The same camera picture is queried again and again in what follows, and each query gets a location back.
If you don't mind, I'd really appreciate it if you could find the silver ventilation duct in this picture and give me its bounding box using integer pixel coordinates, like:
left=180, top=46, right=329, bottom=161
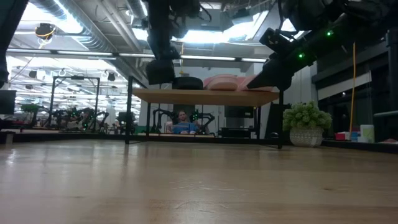
left=126, top=0, right=149, bottom=19

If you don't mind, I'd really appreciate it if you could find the light green succulent plant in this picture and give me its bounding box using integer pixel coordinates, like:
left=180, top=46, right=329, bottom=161
left=282, top=100, right=333, bottom=132

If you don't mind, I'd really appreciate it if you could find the black yellow cable reel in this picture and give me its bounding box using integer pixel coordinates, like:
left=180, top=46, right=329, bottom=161
left=34, top=23, right=57, bottom=42

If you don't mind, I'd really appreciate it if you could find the person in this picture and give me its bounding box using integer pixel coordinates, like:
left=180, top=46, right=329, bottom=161
left=170, top=110, right=200, bottom=135

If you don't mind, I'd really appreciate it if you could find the long LED light bar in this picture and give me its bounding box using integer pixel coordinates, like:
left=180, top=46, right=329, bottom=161
left=5, top=47, right=268, bottom=65

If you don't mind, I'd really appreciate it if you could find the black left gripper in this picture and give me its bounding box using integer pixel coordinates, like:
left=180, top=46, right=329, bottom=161
left=148, top=18, right=182, bottom=60

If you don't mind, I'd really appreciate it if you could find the yellow cable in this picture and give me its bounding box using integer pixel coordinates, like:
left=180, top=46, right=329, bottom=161
left=348, top=42, right=358, bottom=134

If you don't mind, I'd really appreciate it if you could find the black wall screen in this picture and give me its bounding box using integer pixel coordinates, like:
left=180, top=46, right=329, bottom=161
left=223, top=105, right=254, bottom=119

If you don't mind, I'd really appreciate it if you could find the black flat monitor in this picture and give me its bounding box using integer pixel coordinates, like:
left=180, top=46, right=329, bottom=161
left=0, top=90, right=17, bottom=115

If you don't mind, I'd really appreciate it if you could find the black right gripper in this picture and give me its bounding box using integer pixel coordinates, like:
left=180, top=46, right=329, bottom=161
left=247, top=27, right=317, bottom=91

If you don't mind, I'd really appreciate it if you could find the white woven plant pot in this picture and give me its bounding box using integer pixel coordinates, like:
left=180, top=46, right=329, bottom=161
left=289, top=126, right=324, bottom=148

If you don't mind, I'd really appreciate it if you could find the black slide sandal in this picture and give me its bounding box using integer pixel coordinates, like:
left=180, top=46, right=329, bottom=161
left=172, top=77, right=205, bottom=91
left=146, top=58, right=175, bottom=85

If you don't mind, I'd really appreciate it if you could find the black panel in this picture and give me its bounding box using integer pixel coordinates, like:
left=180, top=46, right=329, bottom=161
left=267, top=101, right=292, bottom=140

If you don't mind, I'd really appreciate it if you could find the black background rig frame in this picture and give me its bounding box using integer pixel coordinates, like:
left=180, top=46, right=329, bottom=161
left=51, top=75, right=101, bottom=133

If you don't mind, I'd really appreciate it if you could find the wooden shelf with black frame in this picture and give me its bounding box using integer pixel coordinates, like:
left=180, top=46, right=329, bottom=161
left=125, top=75, right=285, bottom=149

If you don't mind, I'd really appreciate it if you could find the green and white box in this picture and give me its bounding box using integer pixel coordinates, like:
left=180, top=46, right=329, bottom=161
left=359, top=124, right=376, bottom=144

